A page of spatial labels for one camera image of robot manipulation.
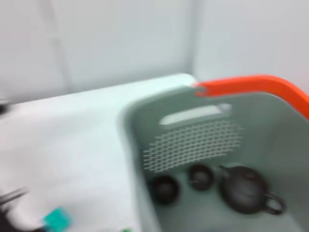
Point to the dark clay teapot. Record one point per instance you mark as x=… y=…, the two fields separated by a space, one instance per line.
x=243 y=191

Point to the teal square toy brick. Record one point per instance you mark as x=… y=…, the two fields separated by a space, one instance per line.
x=58 y=218

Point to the small dark clay cup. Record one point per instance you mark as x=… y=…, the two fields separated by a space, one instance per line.
x=165 y=189
x=200 y=177

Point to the grey-green perforated storage bin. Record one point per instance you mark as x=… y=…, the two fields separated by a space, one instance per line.
x=241 y=145

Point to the small green toy brick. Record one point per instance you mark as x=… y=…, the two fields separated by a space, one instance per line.
x=128 y=230

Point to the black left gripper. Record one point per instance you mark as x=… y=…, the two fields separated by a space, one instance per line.
x=6 y=221

